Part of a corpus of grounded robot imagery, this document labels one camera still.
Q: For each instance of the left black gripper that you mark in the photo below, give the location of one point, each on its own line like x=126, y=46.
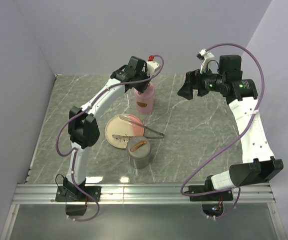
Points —
x=142, y=88

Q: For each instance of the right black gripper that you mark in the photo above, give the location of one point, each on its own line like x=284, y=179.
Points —
x=186, y=90

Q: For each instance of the pink round lid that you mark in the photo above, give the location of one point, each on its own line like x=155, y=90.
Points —
x=148, y=92

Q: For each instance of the pink cylindrical container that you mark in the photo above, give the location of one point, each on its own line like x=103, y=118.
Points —
x=144, y=105

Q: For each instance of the metal tongs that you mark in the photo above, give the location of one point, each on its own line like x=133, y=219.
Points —
x=152, y=134

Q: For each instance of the grey round lid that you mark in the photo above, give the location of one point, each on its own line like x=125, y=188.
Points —
x=138, y=147

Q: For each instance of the grey cylindrical container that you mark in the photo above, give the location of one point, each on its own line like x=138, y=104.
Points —
x=139, y=164

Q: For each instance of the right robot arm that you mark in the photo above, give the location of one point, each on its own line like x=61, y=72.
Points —
x=259, y=164

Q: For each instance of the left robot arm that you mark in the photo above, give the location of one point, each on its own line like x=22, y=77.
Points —
x=83, y=121

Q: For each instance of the pink and cream plate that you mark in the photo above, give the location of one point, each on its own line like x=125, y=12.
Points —
x=117, y=126

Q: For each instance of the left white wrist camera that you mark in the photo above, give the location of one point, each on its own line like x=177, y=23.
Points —
x=152, y=66

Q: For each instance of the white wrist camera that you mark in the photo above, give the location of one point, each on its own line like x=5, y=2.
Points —
x=152, y=66
x=207, y=58

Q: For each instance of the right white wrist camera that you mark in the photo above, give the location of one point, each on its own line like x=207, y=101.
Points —
x=207, y=58

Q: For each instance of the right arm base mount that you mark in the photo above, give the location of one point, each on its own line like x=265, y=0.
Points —
x=212, y=200

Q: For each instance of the aluminium rail frame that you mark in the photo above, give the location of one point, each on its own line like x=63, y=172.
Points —
x=140, y=204

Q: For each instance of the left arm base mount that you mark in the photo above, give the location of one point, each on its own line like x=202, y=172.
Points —
x=76, y=201

